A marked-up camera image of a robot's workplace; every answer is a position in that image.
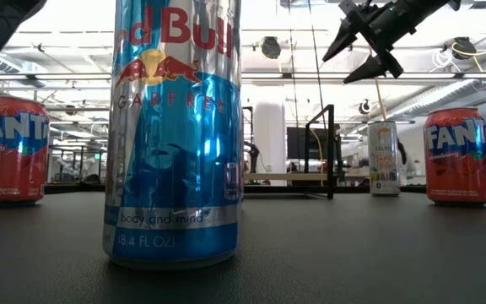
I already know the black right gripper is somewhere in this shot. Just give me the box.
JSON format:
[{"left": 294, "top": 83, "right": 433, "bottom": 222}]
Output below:
[{"left": 321, "top": 0, "right": 451, "bottom": 84}]

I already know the white Celsius can black top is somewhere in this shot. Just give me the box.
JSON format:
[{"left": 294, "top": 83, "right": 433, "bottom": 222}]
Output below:
[{"left": 367, "top": 120, "right": 402, "bottom": 198}]

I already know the orange Fanta strawberry can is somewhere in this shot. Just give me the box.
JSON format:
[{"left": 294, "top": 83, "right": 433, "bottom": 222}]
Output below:
[
  {"left": 0, "top": 95, "right": 51, "bottom": 208},
  {"left": 423, "top": 106, "right": 486, "bottom": 207}
]

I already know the tall blue silver Red Bull can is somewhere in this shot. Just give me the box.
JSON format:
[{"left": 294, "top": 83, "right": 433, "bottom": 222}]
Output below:
[{"left": 102, "top": 0, "right": 244, "bottom": 270}]

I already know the black monitor screen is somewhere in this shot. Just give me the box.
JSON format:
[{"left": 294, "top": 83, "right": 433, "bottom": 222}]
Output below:
[{"left": 286, "top": 126, "right": 331, "bottom": 160}]

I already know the wooden tray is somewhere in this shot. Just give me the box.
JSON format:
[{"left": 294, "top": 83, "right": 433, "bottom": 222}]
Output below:
[{"left": 242, "top": 104, "right": 341, "bottom": 200}]

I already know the white round column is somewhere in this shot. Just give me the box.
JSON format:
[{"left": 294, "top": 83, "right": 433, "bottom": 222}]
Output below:
[{"left": 254, "top": 100, "right": 286, "bottom": 187}]

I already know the person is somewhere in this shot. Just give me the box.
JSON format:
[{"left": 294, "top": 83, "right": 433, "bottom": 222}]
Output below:
[{"left": 396, "top": 138, "right": 418, "bottom": 187}]

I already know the beige hanging cord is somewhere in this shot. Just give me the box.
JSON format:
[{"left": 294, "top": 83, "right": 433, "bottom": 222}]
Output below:
[{"left": 373, "top": 78, "right": 390, "bottom": 122}]

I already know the yellow hanging cable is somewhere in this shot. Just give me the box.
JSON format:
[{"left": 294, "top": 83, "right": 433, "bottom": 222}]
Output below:
[{"left": 309, "top": 128, "right": 325, "bottom": 187}]

